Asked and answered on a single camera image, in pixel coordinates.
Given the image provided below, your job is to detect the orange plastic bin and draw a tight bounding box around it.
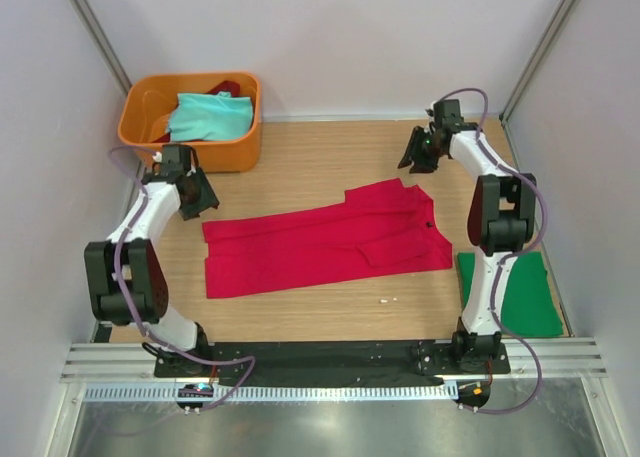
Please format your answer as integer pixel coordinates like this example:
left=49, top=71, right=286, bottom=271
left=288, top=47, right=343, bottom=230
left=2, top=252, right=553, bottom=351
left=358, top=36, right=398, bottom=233
left=118, top=71, right=262, bottom=173

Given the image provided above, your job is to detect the red t-shirt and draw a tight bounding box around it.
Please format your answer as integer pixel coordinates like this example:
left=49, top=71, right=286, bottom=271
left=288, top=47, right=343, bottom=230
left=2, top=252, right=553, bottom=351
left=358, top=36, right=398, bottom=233
left=202, top=179, right=453, bottom=299

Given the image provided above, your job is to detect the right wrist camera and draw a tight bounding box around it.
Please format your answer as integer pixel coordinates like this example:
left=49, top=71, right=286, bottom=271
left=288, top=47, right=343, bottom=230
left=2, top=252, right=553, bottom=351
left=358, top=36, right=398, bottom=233
left=427, top=99, right=467, bottom=131

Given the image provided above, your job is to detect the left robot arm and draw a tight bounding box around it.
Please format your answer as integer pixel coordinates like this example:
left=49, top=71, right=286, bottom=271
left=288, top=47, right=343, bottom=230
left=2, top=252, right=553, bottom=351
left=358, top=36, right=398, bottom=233
left=84, top=167, right=219, bottom=377

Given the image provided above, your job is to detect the aluminium frame rail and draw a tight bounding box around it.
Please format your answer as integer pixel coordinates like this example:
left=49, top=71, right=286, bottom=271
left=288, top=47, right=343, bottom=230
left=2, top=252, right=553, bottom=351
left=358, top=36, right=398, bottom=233
left=61, top=337, right=607, bottom=382

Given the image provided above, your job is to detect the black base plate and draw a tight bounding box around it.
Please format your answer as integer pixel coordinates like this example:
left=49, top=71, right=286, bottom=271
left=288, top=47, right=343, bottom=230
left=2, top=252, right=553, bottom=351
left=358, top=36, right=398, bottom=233
left=143, top=340, right=511, bottom=389

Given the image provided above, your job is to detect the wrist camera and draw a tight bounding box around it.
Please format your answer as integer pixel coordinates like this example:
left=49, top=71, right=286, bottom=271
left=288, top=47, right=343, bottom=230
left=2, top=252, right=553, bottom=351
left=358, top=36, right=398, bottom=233
left=152, top=144, right=199, bottom=177
left=427, top=99, right=467, bottom=131

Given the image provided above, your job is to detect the orange garment in bin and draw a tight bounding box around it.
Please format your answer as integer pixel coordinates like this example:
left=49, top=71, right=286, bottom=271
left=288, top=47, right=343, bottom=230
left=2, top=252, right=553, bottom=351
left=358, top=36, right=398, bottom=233
left=149, top=113, right=171, bottom=144

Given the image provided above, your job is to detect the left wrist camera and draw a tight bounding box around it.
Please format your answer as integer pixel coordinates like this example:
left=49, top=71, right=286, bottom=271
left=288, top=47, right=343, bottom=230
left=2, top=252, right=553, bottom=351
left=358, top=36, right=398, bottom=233
left=152, top=144, right=199, bottom=177

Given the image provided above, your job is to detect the dark red garment in bin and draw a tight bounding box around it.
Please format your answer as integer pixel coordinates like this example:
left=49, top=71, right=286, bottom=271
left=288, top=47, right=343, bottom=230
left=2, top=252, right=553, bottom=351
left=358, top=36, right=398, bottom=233
left=208, top=80, right=241, bottom=98

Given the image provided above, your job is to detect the folded green t-shirt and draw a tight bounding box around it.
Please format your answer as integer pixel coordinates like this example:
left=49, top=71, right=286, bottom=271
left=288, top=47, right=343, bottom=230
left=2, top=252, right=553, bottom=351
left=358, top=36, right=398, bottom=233
left=456, top=250, right=565, bottom=337

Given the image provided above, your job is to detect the teal t-shirt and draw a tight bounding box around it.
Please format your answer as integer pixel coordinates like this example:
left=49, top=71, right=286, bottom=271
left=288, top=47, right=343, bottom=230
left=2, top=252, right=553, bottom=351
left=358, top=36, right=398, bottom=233
left=166, top=92, right=254, bottom=142

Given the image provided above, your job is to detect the slotted cable duct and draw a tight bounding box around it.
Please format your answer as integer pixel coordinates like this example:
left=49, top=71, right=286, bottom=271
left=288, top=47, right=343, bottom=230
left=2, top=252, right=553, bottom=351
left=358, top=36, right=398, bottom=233
left=83, top=381, right=458, bottom=404

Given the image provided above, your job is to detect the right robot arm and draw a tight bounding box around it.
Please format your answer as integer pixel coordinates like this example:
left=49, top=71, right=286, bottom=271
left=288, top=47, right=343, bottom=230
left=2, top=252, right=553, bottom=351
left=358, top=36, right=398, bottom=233
left=398, top=126, right=536, bottom=373

